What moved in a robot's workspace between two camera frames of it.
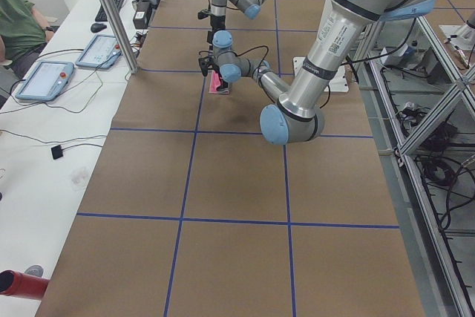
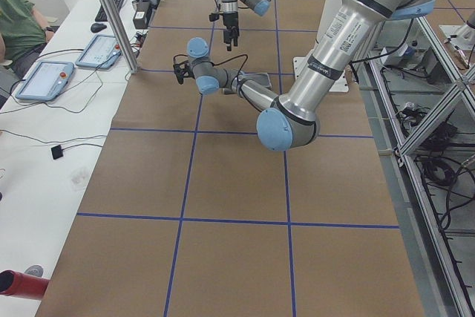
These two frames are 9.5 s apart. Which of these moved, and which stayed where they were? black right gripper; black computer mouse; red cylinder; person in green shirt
Moved: black right gripper
Stayed: black computer mouse; person in green shirt; red cylinder
